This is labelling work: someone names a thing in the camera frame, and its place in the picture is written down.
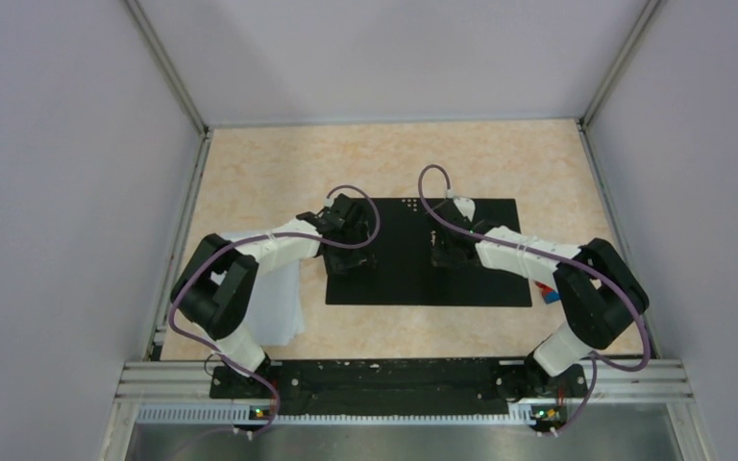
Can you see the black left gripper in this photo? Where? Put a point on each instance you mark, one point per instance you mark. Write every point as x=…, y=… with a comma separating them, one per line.
x=363, y=255

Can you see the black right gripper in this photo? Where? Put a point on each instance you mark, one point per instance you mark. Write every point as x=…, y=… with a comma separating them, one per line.
x=440, y=257

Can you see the white paper stack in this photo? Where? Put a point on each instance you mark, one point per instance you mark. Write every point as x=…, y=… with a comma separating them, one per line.
x=256, y=286

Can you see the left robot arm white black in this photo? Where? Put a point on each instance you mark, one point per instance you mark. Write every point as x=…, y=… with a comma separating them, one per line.
x=210, y=298

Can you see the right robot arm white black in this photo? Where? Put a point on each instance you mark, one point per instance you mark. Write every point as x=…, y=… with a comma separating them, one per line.
x=600, y=297

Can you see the red blue toy block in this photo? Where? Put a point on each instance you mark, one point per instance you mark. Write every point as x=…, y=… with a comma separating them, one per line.
x=548, y=294

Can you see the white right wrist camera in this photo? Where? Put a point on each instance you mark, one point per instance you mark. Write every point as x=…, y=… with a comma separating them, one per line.
x=466, y=206

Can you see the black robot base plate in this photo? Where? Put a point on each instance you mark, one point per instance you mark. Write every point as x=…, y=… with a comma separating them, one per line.
x=399, y=387

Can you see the aluminium frame rail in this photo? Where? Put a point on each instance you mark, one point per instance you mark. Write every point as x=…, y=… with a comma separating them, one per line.
x=178, y=392

